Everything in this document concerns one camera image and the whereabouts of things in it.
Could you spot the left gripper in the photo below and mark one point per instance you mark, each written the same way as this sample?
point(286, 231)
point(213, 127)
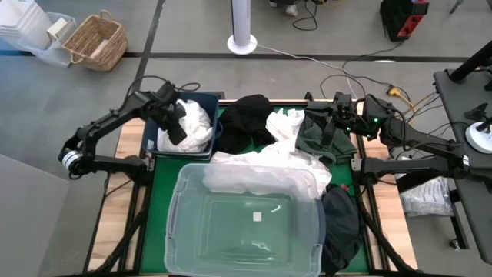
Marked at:
point(165, 109)

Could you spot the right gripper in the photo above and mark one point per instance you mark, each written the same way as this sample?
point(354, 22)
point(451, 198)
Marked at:
point(353, 123)

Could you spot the white garment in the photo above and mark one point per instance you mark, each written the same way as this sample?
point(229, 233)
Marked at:
point(198, 127)
point(269, 169)
point(284, 125)

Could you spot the dark green garment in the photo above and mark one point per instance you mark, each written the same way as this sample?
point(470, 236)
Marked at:
point(340, 148)

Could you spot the black garment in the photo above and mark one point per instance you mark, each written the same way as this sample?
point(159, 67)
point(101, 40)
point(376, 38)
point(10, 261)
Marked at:
point(244, 123)

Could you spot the dark navy garment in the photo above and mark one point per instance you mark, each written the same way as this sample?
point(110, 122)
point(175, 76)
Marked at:
point(342, 227)

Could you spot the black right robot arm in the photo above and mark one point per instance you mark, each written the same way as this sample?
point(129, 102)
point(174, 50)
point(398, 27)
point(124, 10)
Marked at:
point(415, 138)

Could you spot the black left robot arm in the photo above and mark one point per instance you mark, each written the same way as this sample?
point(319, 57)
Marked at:
point(111, 115)

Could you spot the black table edge clamp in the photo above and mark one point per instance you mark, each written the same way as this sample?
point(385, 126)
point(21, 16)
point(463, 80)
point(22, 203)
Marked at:
point(309, 97)

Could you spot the navy blue plastic bin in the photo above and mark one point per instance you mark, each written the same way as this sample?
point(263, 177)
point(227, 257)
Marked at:
point(209, 107)

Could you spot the yellow plug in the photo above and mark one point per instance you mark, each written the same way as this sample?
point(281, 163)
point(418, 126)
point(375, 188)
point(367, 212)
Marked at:
point(394, 91)

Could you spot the green table mat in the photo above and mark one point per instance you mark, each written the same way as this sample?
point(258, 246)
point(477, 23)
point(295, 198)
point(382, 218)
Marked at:
point(161, 215)

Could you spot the person's foot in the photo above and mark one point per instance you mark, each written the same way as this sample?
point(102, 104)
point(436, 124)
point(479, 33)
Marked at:
point(291, 10)

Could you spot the clear plastic storage tub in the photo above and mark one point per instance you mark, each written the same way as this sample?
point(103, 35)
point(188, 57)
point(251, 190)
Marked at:
point(246, 231)

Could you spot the wicker basket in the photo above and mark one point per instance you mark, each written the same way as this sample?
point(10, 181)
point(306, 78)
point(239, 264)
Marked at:
point(94, 42)

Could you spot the white tower fan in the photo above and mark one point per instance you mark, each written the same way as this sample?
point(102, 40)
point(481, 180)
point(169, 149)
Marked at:
point(241, 23)

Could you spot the red and black tool case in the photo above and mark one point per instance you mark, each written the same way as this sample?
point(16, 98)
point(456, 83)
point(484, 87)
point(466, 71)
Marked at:
point(401, 19)

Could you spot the clear plastic bag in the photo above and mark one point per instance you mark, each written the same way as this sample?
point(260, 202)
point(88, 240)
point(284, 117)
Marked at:
point(426, 200)

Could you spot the dark grey side table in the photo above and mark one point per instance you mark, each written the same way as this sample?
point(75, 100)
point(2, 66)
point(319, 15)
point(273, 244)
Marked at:
point(461, 96)

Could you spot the small clear plastic bin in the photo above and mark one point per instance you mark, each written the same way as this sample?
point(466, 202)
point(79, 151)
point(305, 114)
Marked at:
point(57, 54)

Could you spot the black stand pole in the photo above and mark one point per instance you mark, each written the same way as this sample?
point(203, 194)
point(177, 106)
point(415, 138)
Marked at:
point(471, 63)

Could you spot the white round lamp base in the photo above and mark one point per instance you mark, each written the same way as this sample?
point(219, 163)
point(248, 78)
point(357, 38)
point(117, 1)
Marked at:
point(480, 140)

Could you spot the small beige box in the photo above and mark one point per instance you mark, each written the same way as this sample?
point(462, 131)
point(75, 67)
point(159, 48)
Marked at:
point(57, 27)

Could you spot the stack of white lids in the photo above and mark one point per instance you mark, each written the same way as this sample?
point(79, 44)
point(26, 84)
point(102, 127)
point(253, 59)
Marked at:
point(21, 21)

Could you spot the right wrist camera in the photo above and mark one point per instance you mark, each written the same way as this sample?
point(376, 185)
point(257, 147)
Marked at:
point(342, 101)

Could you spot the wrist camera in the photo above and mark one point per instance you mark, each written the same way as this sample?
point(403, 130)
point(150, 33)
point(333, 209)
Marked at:
point(342, 101)
point(168, 91)

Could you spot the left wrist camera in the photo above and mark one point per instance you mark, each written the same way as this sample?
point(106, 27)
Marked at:
point(168, 91)

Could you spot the black metal rig frame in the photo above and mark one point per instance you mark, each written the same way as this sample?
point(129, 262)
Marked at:
point(135, 231)

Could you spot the black angular bracket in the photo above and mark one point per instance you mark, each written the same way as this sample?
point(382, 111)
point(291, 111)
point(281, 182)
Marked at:
point(476, 112)

